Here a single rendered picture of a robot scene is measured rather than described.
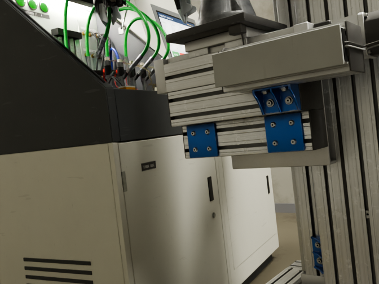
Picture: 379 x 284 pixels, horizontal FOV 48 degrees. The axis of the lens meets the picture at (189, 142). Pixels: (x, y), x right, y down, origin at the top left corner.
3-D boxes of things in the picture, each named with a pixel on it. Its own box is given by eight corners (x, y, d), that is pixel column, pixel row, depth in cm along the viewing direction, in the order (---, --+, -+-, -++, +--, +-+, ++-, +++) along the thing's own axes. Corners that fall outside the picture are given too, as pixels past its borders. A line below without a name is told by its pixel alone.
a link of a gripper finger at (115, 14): (118, 31, 148) (114, 7, 142) (110, 23, 152) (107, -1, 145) (126, 28, 150) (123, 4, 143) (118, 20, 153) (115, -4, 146)
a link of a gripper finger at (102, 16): (104, 34, 146) (104, 8, 140) (96, 25, 149) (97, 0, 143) (112, 32, 148) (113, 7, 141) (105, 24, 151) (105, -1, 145)
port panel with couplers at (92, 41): (91, 86, 195) (82, 17, 194) (85, 87, 197) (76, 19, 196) (109, 87, 206) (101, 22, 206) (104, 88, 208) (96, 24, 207)
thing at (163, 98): (120, 141, 129) (114, 88, 128) (109, 142, 131) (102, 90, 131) (210, 130, 183) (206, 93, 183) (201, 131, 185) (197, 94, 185)
